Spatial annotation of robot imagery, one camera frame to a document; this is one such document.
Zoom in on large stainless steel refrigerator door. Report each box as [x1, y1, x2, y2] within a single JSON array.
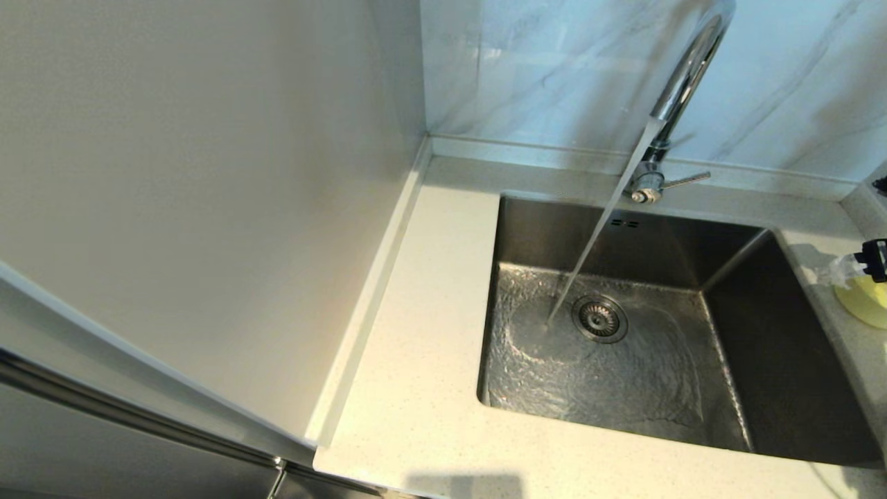
[[0, 350, 285, 499]]

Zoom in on stainless steel under-counter cabinet front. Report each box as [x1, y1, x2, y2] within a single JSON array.
[[274, 463, 382, 499]]

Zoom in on white refrigerator side panel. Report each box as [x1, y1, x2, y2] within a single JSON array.
[[0, 0, 434, 466]]

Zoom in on chrome gooseneck faucet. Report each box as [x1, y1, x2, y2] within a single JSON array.
[[620, 0, 737, 205]]

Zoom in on yellow plastic cup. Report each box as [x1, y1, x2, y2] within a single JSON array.
[[834, 274, 887, 331]]

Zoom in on round metal drain strainer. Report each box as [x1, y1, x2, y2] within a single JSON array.
[[572, 295, 629, 344]]

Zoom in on stainless steel sink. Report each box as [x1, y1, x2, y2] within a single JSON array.
[[477, 193, 884, 469]]

